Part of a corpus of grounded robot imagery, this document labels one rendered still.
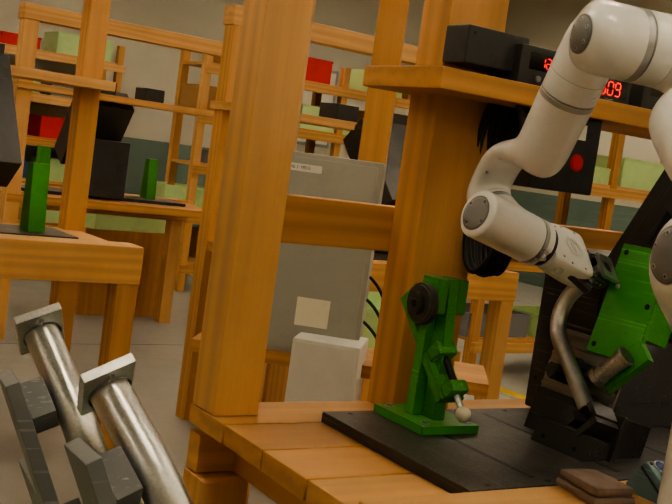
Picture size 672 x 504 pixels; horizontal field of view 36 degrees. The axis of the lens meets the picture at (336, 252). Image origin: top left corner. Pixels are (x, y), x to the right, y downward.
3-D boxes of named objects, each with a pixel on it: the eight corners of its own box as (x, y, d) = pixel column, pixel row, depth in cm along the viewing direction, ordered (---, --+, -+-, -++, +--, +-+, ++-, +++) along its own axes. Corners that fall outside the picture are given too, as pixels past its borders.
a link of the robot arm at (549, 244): (552, 246, 176) (564, 251, 177) (540, 207, 181) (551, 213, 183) (516, 272, 181) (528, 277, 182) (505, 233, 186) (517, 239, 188)
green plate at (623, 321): (661, 377, 186) (700, 267, 187) (633, 365, 181) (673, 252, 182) (613, 361, 196) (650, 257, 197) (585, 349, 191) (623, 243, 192)
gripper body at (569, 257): (559, 253, 177) (601, 274, 183) (545, 208, 183) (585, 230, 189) (527, 276, 181) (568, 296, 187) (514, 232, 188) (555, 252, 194)
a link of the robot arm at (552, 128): (516, 53, 169) (451, 201, 187) (556, 105, 158) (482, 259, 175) (563, 60, 173) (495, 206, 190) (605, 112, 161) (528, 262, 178)
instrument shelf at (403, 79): (758, 150, 230) (761, 132, 230) (439, 88, 182) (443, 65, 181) (668, 143, 251) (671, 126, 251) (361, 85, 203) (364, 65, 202)
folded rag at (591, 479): (553, 484, 162) (556, 466, 162) (595, 484, 165) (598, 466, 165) (592, 507, 153) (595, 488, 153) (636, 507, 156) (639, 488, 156)
